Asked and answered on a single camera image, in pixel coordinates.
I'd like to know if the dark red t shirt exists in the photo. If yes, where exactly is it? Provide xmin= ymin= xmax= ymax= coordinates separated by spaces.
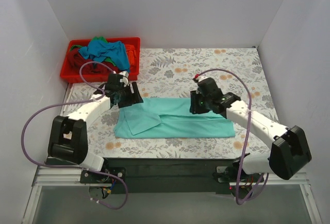
xmin=67 ymin=48 xmax=119 ymax=75

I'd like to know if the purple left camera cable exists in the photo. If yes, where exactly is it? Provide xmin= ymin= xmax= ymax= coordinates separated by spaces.
xmin=21 ymin=61 xmax=116 ymax=167

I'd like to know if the aluminium frame rail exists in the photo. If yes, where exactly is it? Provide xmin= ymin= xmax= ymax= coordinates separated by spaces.
xmin=33 ymin=167 xmax=309 ymax=186

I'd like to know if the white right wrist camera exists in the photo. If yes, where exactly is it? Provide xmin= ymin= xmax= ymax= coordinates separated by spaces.
xmin=193 ymin=74 xmax=207 ymax=83

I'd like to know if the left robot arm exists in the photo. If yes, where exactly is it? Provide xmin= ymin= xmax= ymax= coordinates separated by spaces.
xmin=48 ymin=71 xmax=143 ymax=183

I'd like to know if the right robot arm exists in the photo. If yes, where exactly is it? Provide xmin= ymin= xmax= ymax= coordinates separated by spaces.
xmin=190 ymin=76 xmax=312 ymax=182

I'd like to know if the mint green t shirt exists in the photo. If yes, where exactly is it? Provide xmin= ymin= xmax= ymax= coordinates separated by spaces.
xmin=114 ymin=98 xmax=235 ymax=139

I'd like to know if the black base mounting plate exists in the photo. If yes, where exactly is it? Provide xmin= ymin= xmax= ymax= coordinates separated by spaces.
xmin=102 ymin=158 xmax=239 ymax=194

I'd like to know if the red plastic bin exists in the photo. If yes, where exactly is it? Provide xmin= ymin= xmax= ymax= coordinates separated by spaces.
xmin=60 ymin=37 xmax=140 ymax=83

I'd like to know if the orange t shirt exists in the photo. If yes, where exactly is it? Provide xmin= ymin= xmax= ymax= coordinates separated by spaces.
xmin=125 ymin=44 xmax=137 ymax=71

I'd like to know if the blue t shirt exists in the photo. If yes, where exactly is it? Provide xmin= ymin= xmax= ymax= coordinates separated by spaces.
xmin=78 ymin=39 xmax=130 ymax=72

